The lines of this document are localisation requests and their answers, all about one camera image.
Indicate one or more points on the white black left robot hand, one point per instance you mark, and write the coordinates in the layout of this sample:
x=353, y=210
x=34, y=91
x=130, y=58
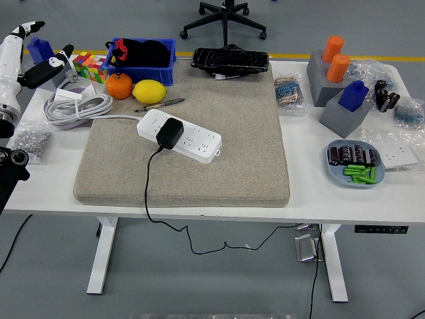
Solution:
x=10, y=66

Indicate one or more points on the black plug adapter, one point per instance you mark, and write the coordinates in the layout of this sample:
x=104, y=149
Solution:
x=170, y=133

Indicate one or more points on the white power strip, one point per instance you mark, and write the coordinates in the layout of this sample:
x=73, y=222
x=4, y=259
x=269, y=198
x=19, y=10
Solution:
x=199, y=143

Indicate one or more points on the light grey mains plug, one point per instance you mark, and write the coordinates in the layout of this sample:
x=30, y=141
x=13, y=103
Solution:
x=71, y=77

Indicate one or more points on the blue bottle-shaped block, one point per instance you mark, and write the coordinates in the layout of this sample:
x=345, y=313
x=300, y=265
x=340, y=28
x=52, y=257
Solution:
x=353, y=96
x=40, y=50

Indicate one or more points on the small white box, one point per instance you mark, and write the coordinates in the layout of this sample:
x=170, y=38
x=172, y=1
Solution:
x=67, y=95

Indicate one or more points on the purple disc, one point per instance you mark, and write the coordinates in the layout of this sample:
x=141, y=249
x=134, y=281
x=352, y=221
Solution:
x=77, y=90

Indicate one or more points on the clear bag of metal nuts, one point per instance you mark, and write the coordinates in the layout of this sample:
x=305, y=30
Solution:
x=31, y=139

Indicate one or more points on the colourful puzzle cube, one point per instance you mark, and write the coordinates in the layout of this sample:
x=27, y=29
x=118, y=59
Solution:
x=89, y=64

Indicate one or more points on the white card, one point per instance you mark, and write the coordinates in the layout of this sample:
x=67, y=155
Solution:
x=89, y=90

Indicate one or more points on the orange fruit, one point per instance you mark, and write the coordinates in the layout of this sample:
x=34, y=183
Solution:
x=119, y=87

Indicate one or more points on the blue plastic bin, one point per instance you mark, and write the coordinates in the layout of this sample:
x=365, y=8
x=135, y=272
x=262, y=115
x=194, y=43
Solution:
x=149, y=73

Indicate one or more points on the yellow lemon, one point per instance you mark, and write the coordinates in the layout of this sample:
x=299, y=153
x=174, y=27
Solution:
x=149, y=91

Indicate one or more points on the black silver pen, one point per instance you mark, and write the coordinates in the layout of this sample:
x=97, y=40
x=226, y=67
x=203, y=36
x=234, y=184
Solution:
x=166, y=102

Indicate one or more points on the white table leg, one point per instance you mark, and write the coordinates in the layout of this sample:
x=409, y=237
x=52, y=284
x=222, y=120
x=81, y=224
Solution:
x=101, y=259
x=335, y=266

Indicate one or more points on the black plastic tray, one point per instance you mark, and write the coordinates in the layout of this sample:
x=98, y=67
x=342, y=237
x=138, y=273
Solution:
x=229, y=60

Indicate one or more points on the black office chair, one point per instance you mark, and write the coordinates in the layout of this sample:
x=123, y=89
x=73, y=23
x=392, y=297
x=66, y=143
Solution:
x=225, y=20

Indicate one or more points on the grey-brown mat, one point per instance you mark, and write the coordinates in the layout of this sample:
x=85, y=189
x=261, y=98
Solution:
x=216, y=179

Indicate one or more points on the clear bag of resistors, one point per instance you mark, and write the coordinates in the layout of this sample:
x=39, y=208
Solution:
x=289, y=93

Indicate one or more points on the grey two-hole block holder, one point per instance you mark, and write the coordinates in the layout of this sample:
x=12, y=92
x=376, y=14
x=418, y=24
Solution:
x=318, y=83

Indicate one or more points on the orange cylinder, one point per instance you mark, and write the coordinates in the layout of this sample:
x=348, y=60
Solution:
x=337, y=68
x=332, y=48

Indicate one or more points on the black capacitor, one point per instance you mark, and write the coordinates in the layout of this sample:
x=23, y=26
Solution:
x=358, y=153
x=370, y=157
x=380, y=87
x=334, y=155
x=345, y=154
x=382, y=99
x=392, y=101

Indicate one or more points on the blue-grey plate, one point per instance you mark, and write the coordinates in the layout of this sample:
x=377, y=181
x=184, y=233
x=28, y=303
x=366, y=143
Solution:
x=335, y=172

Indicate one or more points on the silver metal pedal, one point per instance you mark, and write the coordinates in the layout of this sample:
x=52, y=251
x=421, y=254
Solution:
x=307, y=249

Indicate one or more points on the crumpled clear plastic bag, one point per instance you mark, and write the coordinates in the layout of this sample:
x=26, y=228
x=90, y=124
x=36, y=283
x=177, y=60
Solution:
x=365, y=69

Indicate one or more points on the clear socket bag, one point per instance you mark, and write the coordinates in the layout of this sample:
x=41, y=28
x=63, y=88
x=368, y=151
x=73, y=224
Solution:
x=382, y=136

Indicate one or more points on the clear bag of blue parts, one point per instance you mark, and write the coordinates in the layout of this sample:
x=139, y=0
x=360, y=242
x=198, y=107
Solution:
x=410, y=113

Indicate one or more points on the black table control panel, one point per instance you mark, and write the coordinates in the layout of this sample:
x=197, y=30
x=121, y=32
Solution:
x=380, y=229

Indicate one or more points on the white wall socket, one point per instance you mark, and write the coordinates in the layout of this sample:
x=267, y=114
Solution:
x=398, y=156

